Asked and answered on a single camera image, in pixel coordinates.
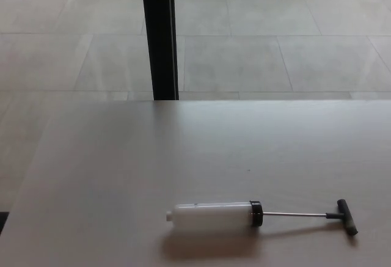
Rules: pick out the black vertical post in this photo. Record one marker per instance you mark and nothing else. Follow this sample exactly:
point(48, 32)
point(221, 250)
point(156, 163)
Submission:
point(159, 35)

